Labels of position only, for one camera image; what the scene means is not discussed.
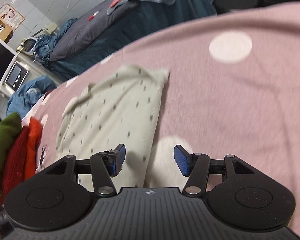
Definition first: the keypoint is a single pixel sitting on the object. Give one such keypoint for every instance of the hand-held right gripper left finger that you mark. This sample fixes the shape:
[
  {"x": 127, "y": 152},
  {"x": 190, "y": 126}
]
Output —
[{"x": 122, "y": 153}]

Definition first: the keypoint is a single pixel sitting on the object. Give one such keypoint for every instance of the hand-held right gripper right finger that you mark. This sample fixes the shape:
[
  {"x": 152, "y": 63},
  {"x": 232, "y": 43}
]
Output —
[{"x": 181, "y": 160}]

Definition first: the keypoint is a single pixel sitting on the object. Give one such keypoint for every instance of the cream polka-dot garment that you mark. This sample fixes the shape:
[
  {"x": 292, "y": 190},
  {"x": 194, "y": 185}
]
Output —
[{"x": 115, "y": 110}]

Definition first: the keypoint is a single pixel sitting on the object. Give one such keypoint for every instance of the pink bedsheet with white dots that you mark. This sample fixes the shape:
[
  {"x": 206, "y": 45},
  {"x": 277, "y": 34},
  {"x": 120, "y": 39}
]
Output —
[{"x": 240, "y": 105}]

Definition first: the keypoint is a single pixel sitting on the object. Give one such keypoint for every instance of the orange cloth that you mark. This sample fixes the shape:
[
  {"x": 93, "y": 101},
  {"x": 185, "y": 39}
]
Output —
[{"x": 33, "y": 145}]

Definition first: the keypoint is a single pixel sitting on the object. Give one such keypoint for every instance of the dark red knit sweater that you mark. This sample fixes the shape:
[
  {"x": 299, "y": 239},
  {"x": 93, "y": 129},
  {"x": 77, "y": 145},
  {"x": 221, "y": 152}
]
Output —
[{"x": 15, "y": 165}]

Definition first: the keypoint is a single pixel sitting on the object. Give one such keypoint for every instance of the blue denim clothing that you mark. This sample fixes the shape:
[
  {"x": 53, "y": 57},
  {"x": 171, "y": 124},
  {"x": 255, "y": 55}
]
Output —
[{"x": 27, "y": 95}]

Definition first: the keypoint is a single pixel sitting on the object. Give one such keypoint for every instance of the green knit sweater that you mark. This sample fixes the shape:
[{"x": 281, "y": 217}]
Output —
[{"x": 2, "y": 150}]

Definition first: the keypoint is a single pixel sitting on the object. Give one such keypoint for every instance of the white desk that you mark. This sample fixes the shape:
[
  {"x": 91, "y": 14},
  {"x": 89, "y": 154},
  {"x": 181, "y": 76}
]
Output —
[{"x": 37, "y": 67}]

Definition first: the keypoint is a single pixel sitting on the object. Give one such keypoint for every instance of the dark teal bed cover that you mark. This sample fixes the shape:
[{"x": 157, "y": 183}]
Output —
[{"x": 135, "y": 32}]

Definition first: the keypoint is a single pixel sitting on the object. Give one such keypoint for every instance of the grey pillow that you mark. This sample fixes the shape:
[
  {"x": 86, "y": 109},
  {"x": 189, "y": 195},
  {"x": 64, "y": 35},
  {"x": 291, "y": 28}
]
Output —
[{"x": 90, "y": 30}]

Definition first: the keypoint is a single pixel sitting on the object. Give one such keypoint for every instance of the small white appliance with screen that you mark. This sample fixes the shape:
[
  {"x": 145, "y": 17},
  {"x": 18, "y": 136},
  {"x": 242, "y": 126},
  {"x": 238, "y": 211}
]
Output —
[{"x": 16, "y": 76}]

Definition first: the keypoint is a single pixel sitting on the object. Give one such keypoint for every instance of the blue crumpled blanket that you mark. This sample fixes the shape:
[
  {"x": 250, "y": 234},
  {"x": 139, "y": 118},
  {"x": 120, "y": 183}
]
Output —
[{"x": 52, "y": 40}]

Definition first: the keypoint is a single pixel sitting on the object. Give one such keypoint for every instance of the small red and white object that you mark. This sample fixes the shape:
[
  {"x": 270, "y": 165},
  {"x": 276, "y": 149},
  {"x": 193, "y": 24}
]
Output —
[{"x": 93, "y": 15}]

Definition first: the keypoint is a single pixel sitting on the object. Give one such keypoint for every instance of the white and black device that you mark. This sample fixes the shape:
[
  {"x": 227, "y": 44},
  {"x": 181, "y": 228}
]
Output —
[{"x": 30, "y": 45}]

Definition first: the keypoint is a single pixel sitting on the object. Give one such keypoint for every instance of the white computer monitor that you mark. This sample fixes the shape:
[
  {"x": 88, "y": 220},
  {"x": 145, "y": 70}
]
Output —
[{"x": 0, "y": 61}]

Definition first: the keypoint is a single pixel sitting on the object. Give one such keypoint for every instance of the black round stool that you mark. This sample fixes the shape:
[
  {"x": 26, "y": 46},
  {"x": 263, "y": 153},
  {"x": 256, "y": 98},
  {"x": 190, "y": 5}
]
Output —
[{"x": 235, "y": 2}]

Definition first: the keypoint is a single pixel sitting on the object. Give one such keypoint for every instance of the wooden shelf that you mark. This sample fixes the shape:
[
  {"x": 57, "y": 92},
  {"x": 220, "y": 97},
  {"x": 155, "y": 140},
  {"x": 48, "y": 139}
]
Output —
[{"x": 1, "y": 27}]

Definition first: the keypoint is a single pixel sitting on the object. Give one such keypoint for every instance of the wall poster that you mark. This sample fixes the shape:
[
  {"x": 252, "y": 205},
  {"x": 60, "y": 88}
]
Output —
[{"x": 11, "y": 15}]

